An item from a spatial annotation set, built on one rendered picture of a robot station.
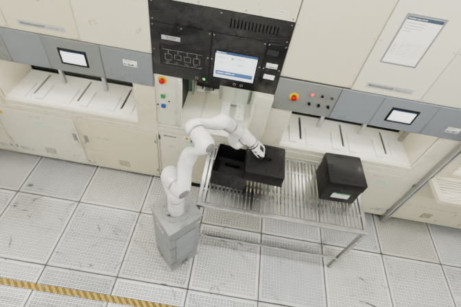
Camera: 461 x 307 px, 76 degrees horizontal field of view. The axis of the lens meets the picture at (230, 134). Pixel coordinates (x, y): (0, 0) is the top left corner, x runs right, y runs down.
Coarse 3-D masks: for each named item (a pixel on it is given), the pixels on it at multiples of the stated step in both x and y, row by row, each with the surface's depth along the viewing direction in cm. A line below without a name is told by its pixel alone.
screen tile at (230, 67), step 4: (220, 56) 197; (224, 56) 196; (228, 56) 196; (220, 60) 199; (224, 60) 199; (228, 60) 198; (232, 60) 198; (216, 64) 202; (220, 64) 201; (224, 64) 201; (232, 64) 200; (220, 68) 203; (224, 68) 203; (228, 68) 203; (232, 68) 202
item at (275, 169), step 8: (248, 152) 221; (272, 152) 224; (280, 152) 225; (248, 160) 216; (256, 160) 216; (264, 160) 217; (272, 160) 218; (280, 160) 219; (248, 168) 211; (256, 168) 212; (264, 168) 213; (272, 168) 214; (280, 168) 215; (248, 176) 212; (256, 176) 211; (264, 176) 210; (272, 176) 209; (280, 176) 210; (272, 184) 215; (280, 184) 214
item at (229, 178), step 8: (224, 152) 246; (232, 152) 244; (240, 152) 242; (216, 160) 242; (224, 160) 249; (232, 160) 250; (240, 160) 249; (216, 168) 243; (224, 168) 244; (232, 168) 245; (240, 168) 246; (216, 176) 225; (224, 176) 223; (232, 176) 221; (240, 176) 240; (224, 184) 231; (232, 184) 229; (240, 184) 226
